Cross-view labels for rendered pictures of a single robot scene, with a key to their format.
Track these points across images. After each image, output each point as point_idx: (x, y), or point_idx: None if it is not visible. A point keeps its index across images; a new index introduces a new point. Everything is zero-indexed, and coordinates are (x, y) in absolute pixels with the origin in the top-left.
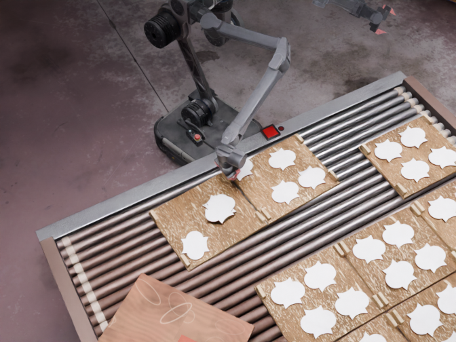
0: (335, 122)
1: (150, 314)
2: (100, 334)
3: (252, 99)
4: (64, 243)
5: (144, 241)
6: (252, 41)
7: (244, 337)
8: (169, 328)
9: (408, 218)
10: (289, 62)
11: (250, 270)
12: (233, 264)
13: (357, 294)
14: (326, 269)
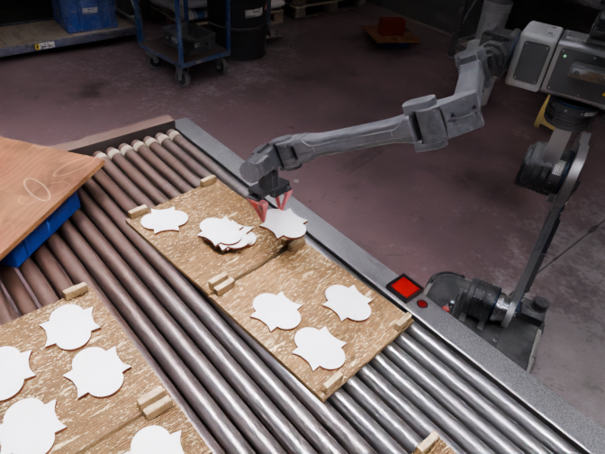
0: (484, 392)
1: (40, 170)
2: None
3: (349, 128)
4: (170, 133)
5: (177, 186)
6: (456, 86)
7: None
8: (15, 186)
9: None
10: (446, 136)
11: (127, 286)
12: (136, 266)
13: (47, 437)
14: (111, 379)
